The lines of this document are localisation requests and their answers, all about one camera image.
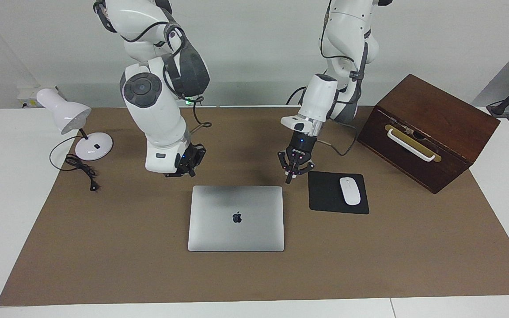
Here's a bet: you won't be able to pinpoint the grey apple laptop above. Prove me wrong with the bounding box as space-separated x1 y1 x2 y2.
187 185 285 253

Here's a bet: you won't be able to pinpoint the black mouse pad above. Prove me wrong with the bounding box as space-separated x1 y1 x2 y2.
308 171 370 215

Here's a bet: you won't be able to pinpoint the white computer mouse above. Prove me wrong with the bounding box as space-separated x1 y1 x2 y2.
339 177 361 206

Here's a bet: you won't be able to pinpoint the brown table mat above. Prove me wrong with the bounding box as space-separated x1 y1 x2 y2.
0 105 509 307

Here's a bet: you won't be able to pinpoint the white desk lamp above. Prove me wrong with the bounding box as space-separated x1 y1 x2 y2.
36 87 114 161

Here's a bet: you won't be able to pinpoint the dark wooden box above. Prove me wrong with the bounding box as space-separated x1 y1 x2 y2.
357 74 501 195

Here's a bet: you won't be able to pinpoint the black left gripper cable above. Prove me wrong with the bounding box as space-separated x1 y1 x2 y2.
316 0 368 157

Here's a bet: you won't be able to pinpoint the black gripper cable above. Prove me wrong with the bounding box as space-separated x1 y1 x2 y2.
122 20 212 133
316 0 368 157

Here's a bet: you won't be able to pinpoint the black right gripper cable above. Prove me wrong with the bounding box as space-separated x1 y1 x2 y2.
122 20 212 133

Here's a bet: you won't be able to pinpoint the black left arm base cables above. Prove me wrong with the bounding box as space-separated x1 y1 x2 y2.
286 85 309 106

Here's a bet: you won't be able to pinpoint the black lamp power cable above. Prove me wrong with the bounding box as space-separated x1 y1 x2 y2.
49 135 100 192

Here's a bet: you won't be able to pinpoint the brass handle plate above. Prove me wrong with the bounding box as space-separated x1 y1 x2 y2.
385 124 442 163

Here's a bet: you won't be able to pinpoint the white box handle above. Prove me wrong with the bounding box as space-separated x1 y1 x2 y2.
387 128 436 162

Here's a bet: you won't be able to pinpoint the white wall socket box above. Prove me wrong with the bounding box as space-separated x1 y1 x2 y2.
17 85 61 109

